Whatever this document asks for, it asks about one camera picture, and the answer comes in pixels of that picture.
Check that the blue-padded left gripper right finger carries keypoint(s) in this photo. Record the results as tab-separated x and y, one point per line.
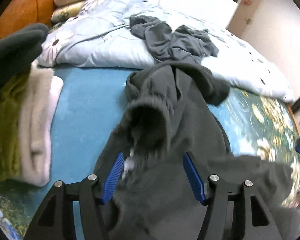
251	218

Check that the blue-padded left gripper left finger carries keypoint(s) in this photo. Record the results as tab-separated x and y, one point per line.
54	218

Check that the dark grey sweatpants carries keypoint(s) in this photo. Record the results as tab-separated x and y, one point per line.
181	180

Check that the pink folded garment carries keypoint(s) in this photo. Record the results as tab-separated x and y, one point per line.
54	94

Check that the olive green folded garment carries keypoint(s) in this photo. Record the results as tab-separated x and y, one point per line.
11	96

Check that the beige folded garment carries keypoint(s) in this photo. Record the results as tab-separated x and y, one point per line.
33	127

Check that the teal floral bed sheet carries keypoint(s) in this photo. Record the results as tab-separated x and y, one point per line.
92	103

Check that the grey crumpled shirt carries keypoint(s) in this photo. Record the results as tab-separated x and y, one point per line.
164	44

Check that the dark grey folded garment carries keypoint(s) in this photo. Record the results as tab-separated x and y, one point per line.
20	49

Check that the light blue floral duvet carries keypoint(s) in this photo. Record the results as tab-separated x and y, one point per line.
100	36

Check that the yellow floral lower pillow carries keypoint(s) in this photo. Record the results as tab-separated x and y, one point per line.
61	14

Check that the orange wooden headboard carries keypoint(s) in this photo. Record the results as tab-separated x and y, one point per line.
20	13

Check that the wooden bed frame edge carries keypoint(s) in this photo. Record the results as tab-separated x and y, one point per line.
288	106

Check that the black cylinder by wall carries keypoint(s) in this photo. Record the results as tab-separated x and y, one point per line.
296	106

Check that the beige door with handle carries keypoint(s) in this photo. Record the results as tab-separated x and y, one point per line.
243	17

